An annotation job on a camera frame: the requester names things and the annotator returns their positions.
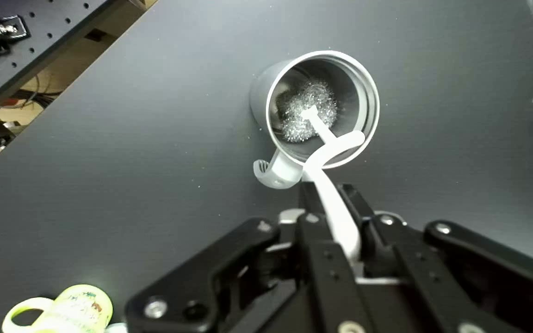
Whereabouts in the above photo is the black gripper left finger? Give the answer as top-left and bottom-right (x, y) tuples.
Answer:
(297, 185), (374, 333)

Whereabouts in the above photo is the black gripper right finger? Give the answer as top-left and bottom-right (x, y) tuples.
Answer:
(339, 185), (502, 333)

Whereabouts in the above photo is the stainless steel flask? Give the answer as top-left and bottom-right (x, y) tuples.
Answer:
(250, 50), (382, 189)

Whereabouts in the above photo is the white bottle brush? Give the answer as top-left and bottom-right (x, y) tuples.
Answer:
(282, 84), (365, 261)

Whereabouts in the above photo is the yellow green mug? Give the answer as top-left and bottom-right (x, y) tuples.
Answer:
(2, 283), (115, 333)

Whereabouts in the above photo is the black perforated board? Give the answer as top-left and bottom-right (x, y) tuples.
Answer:
(0, 0), (128, 102)

